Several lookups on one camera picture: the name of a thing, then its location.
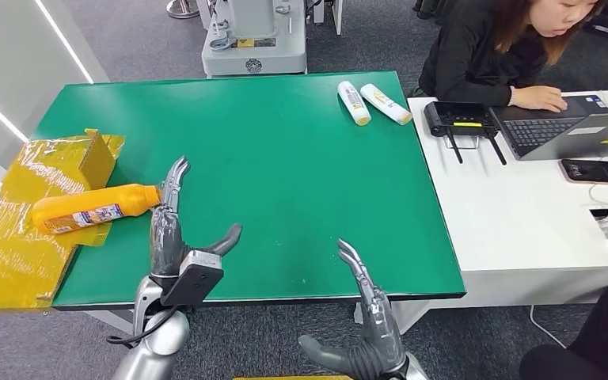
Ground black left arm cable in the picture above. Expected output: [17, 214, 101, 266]
[106, 306, 181, 348]

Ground orange bottle with clear cap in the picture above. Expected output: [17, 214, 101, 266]
[31, 183, 162, 235]

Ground black smartphone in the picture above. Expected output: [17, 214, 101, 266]
[558, 158, 608, 186]

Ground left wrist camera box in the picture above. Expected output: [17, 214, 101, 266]
[159, 249, 225, 308]

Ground person in black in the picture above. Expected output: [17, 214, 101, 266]
[519, 282, 608, 380]

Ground green topped table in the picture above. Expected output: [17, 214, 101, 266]
[31, 70, 466, 336]

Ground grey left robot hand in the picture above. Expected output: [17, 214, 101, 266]
[149, 155, 243, 279]

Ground chrome stand base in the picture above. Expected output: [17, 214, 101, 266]
[165, 0, 200, 20]

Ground white cable under desk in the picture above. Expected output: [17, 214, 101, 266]
[528, 305, 568, 349]

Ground yellow tape-wrapped cardboard box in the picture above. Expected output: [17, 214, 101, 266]
[0, 128, 127, 311]

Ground black router with antennas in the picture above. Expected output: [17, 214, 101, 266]
[423, 101, 508, 166]

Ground person's hand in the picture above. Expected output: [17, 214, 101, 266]
[508, 85, 569, 113]

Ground white machine base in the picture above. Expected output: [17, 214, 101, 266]
[201, 0, 308, 78]

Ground white bottle with yellow cap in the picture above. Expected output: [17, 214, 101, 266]
[336, 80, 373, 127]
[359, 83, 413, 127]

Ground grey laptop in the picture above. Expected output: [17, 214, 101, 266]
[490, 94, 608, 161]

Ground white desk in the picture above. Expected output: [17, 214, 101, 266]
[353, 89, 608, 336]

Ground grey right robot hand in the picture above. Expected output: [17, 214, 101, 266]
[298, 238, 407, 380]

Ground white furniture legs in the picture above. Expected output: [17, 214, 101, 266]
[311, 0, 344, 36]

